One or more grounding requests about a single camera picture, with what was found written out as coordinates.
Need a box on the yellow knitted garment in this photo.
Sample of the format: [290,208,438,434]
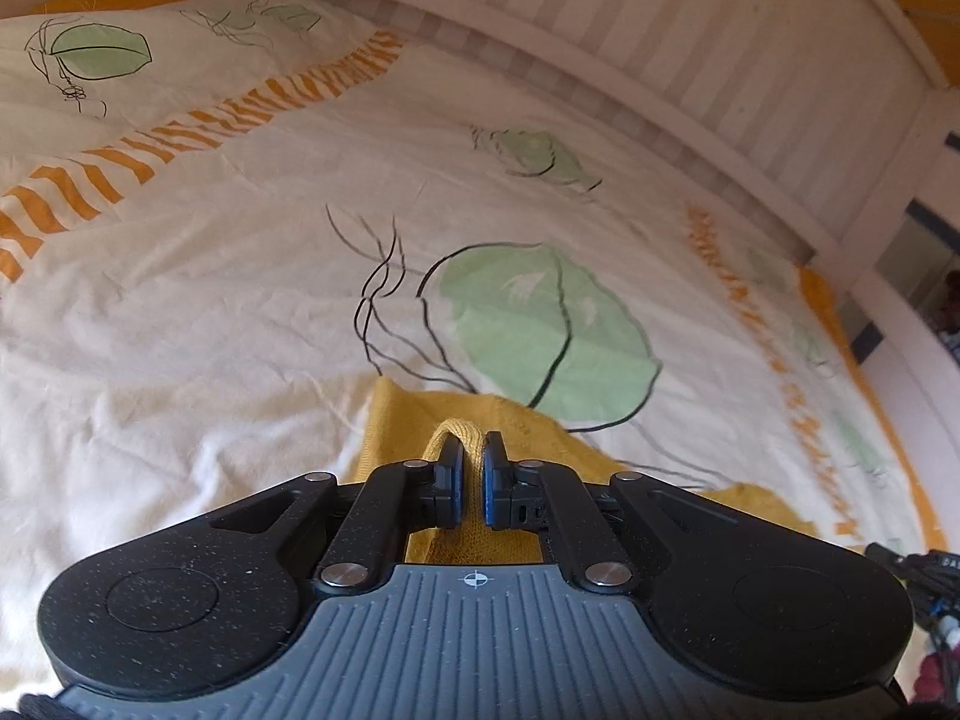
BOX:
[358,375,820,568]

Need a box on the dark red cloth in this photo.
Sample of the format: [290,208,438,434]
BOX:
[913,652,958,707]

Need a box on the white leaf-print duvet cover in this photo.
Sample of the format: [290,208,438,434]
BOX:
[2,0,939,699]

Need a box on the white wooden bed frame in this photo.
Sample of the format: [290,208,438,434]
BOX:
[2,0,958,408]

